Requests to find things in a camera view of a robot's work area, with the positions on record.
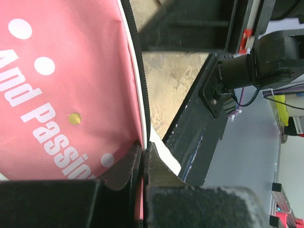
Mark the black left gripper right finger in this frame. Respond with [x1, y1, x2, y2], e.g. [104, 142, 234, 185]
[143, 142, 268, 228]

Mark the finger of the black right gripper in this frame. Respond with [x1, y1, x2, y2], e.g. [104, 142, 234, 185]
[139, 0, 238, 51]

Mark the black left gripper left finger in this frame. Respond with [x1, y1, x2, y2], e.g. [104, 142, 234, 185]
[0, 142, 142, 228]

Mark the pink SPORT racket bag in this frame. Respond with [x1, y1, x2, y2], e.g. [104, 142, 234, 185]
[0, 0, 150, 182]

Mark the pink badminton racket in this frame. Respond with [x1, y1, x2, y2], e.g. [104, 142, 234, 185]
[150, 128, 181, 176]

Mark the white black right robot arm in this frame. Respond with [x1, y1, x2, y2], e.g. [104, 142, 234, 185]
[139, 0, 304, 89]

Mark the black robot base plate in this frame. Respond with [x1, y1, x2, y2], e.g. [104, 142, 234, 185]
[163, 54, 228, 186]

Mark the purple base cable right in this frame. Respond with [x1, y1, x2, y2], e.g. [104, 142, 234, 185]
[228, 86, 247, 122]

